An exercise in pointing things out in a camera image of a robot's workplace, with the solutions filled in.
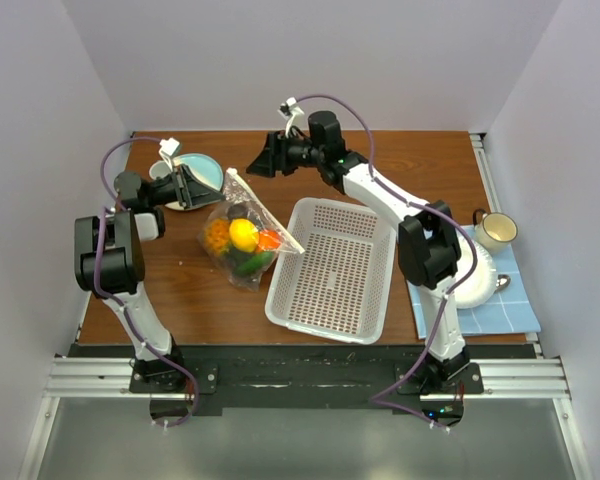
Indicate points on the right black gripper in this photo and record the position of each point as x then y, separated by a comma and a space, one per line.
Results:
273, 157

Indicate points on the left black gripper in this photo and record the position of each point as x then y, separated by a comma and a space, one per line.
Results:
189, 191

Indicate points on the clear zip top bag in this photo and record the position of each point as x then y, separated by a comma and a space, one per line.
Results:
242, 202

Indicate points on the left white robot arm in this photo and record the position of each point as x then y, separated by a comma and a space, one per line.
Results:
108, 261

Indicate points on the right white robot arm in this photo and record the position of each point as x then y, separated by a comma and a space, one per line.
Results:
427, 236

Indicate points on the yellow fake lemon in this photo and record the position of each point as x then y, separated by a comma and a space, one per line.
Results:
244, 235

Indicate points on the orange fake tomato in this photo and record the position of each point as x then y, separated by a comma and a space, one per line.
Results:
269, 240

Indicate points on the green fake pepper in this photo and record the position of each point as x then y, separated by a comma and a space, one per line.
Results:
256, 264

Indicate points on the cream and blue plate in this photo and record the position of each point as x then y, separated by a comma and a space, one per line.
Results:
204, 167

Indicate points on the small grey cup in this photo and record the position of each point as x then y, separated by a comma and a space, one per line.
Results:
160, 170

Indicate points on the white perforated plastic basket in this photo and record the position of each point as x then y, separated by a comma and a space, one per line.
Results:
338, 288

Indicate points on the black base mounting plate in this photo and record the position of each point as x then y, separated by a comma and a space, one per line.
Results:
435, 403

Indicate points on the cream enamel mug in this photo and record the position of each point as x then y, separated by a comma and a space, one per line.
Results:
494, 231

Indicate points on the white paper plate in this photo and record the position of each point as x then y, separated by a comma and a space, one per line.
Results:
481, 284

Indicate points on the metal spoon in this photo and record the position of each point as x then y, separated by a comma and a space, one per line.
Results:
503, 281

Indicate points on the blue checked cloth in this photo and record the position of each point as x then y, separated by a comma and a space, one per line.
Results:
506, 312

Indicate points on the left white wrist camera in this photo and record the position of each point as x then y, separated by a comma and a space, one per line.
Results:
168, 150

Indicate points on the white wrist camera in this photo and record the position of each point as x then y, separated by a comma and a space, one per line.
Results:
291, 112
168, 150

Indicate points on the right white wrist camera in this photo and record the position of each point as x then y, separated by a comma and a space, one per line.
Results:
291, 112

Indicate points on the aluminium frame rail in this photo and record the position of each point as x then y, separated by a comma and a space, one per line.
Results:
520, 375

